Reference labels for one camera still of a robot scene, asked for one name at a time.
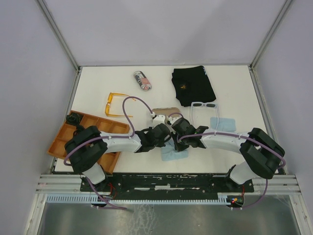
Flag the light blue cleaning cloth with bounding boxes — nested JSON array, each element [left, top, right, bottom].
[[160, 140, 188, 162]]

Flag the map print glasses case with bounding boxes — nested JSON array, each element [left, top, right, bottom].
[[152, 107, 182, 118]]

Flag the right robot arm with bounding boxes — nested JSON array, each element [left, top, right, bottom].
[[168, 117, 286, 191]]

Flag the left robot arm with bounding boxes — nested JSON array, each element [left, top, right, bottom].
[[65, 124, 171, 191]]

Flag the orange sunglasses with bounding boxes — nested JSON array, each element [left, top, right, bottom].
[[105, 93, 130, 117]]

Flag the black sunglasses in tray middle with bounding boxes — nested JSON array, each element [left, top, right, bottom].
[[73, 125, 85, 137]]

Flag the black sunglasses in tray corner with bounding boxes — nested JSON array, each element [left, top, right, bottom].
[[66, 112, 82, 126]]

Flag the black folded cloth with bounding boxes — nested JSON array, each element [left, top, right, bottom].
[[172, 66, 216, 107]]

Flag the flag print glasses case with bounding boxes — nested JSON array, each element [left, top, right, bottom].
[[134, 71, 152, 91]]

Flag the orange compartment tray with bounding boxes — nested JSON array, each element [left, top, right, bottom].
[[47, 110, 130, 174]]

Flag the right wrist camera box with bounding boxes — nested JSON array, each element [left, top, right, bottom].
[[165, 117, 180, 126]]

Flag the white frame sunglasses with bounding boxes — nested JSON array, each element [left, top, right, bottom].
[[190, 101, 220, 129]]

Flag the left corner aluminium post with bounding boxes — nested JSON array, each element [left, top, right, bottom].
[[36, 0, 82, 71]]

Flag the corner aluminium post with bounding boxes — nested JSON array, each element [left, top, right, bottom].
[[249, 0, 294, 69], [36, 0, 82, 71]]

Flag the aluminium frame rail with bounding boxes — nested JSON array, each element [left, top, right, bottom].
[[36, 175, 301, 195]]

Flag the light blue cable duct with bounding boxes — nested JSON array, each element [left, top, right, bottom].
[[46, 193, 233, 204]]

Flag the right corner aluminium post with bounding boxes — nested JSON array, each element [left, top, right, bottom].
[[249, 0, 294, 69]]

